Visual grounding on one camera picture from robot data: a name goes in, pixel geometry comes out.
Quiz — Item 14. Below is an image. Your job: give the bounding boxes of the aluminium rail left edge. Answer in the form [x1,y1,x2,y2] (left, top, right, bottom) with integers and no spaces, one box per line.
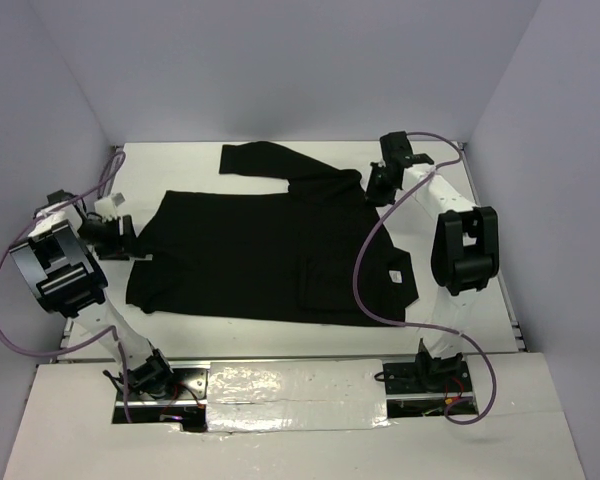
[57,145,126,357]

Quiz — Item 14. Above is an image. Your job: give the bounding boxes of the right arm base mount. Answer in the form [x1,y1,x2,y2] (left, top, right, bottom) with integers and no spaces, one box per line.
[374,339,472,397]

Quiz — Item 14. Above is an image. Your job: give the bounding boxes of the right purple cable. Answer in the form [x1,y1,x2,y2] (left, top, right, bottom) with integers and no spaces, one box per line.
[352,130,497,426]

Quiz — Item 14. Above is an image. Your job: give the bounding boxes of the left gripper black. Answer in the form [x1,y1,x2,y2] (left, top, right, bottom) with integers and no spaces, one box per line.
[76,214,147,262]

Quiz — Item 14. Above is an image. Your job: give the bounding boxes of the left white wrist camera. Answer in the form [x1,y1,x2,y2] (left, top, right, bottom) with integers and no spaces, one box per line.
[94,193,125,221]

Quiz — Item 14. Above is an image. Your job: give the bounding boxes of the white foam board front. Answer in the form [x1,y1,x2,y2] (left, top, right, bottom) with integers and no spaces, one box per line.
[5,354,584,479]

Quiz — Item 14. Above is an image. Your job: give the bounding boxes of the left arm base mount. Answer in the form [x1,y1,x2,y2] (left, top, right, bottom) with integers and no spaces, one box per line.
[102,362,211,426]

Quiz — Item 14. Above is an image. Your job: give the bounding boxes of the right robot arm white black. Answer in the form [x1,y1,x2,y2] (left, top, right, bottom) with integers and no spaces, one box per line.
[353,131,499,357]

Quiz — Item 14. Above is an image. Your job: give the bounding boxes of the aluminium rail edge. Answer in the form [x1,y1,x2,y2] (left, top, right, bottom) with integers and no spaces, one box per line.
[457,141,528,352]
[57,145,126,357]

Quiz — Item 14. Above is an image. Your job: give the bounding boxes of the silver foil sheet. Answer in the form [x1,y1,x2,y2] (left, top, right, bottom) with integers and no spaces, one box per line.
[206,359,389,433]

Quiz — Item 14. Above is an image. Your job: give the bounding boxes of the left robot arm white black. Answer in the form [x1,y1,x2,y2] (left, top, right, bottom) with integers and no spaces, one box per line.
[9,190,176,399]

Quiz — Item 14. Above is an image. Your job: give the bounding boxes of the aluminium rail right edge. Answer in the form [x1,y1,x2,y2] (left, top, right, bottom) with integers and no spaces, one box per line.
[457,141,528,352]

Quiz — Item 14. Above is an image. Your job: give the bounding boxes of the black long sleeve shirt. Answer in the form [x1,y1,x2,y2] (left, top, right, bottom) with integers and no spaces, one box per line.
[126,142,419,327]

